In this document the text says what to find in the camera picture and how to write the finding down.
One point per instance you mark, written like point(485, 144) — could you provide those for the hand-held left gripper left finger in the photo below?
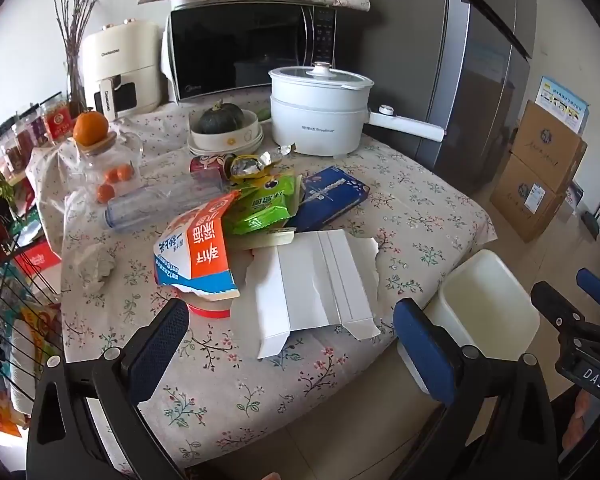
point(155, 355)

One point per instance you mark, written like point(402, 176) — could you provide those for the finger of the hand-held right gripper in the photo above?
point(557, 307)
point(595, 285)

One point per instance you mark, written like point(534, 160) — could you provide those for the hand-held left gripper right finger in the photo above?
point(422, 350)

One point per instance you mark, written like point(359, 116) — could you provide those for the white plastic bin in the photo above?
point(485, 305)

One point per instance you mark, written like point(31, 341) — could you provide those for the white tissue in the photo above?
point(97, 265)

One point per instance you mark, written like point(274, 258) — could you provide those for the orange and white food bag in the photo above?
point(200, 250)

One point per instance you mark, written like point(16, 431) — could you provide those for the white cardboard box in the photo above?
point(310, 285)

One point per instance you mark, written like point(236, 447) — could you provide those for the green snack packet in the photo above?
point(260, 207)

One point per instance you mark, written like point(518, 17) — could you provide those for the red paper box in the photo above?
point(37, 262)

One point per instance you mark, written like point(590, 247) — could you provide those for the clear plastic bottle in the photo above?
point(155, 202)

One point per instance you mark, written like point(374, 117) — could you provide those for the small orange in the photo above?
point(105, 193)
point(113, 175)
point(125, 172)

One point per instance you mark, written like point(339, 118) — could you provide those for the blue snack packet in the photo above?
point(330, 195)

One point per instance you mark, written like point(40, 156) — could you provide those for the red cartoon drink can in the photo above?
point(207, 165)

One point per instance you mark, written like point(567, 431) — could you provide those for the glass teapot with wooden lid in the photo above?
point(117, 155)

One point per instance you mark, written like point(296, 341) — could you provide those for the yellow foil snack wrapper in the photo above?
point(250, 165)

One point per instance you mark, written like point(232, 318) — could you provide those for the white ceramic bowl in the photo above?
point(225, 139)

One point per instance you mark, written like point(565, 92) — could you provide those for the large orange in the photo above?
point(91, 127)

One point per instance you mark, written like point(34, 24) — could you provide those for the dark green pumpkin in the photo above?
point(221, 119)

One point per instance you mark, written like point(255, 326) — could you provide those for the red label glass jar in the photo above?
point(59, 122)

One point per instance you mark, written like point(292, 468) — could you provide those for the brown filled glass jar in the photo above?
point(35, 129)

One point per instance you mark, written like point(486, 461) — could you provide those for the white electric cooking pot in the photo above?
point(315, 115)

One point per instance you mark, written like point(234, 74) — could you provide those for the grey refrigerator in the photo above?
point(460, 60)

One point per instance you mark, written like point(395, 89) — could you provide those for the small green fruit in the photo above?
point(264, 113)

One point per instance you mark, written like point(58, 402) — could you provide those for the cream air fryer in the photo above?
point(125, 60)

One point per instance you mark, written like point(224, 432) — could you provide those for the black microwave oven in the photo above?
point(240, 52)

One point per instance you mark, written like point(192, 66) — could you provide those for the dried twigs in vase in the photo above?
point(72, 50)

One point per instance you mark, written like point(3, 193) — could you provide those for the blue wall poster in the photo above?
point(562, 102)

